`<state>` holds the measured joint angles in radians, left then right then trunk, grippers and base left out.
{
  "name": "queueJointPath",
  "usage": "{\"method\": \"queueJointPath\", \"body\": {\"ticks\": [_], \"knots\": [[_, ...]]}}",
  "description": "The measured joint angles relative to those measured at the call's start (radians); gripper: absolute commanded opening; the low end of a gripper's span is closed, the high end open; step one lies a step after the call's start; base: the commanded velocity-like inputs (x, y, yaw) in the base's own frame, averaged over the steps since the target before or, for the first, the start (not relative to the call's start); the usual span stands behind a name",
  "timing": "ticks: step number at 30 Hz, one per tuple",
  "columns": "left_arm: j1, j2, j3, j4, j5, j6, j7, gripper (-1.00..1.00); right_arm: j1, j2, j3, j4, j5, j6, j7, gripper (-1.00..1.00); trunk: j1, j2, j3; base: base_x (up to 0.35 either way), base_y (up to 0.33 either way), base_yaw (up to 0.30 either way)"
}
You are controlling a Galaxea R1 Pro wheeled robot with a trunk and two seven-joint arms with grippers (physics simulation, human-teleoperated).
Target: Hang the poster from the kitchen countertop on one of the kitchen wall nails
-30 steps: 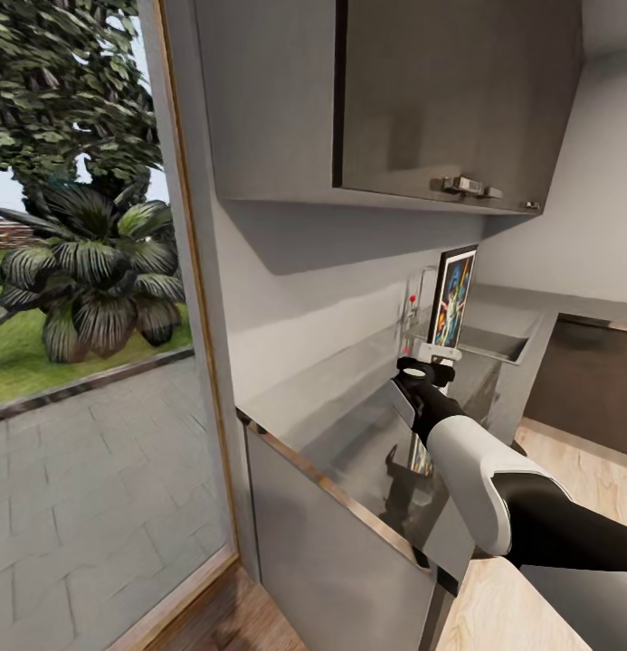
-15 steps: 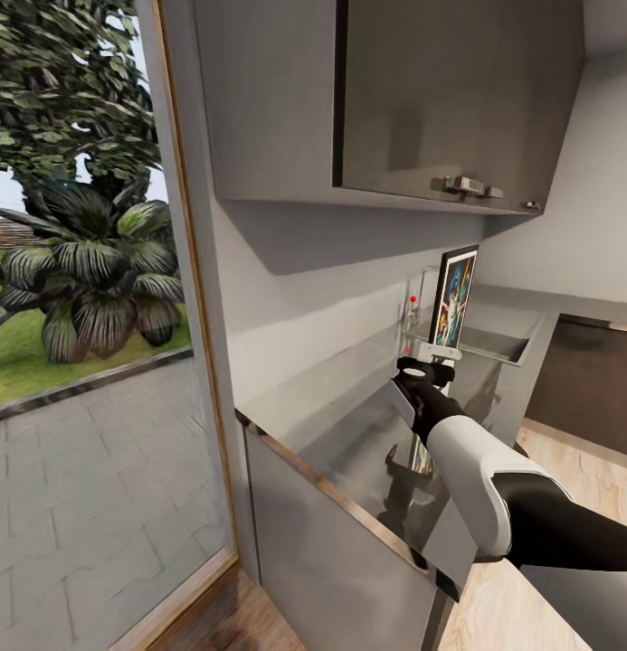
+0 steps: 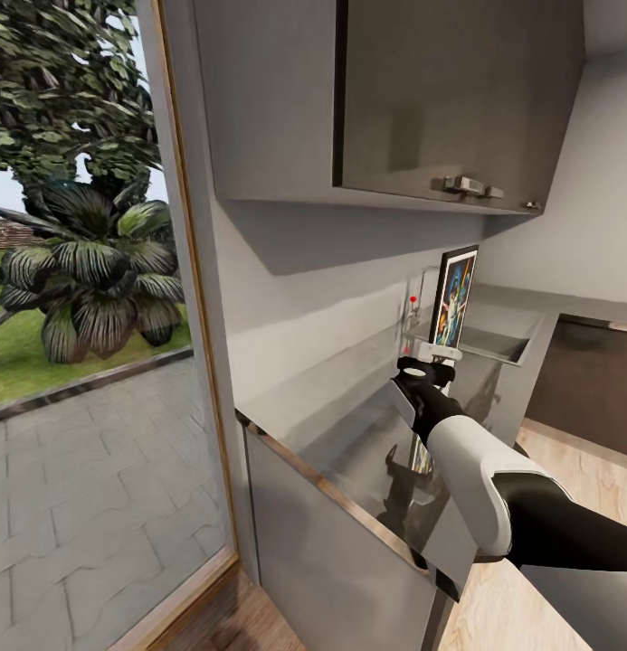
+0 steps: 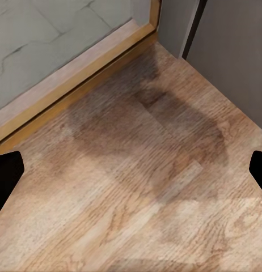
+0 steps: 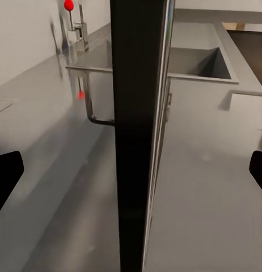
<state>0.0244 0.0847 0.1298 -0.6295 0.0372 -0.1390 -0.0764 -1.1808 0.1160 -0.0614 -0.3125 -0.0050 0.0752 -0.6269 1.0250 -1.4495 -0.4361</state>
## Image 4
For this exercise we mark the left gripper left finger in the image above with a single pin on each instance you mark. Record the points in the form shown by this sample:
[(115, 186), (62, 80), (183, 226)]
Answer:
[(11, 170)]

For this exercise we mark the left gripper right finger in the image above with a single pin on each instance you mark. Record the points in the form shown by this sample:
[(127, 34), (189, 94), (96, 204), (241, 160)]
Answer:
[(255, 167)]

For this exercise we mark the fixed window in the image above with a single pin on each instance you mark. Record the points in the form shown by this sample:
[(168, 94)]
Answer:
[(52, 52)]

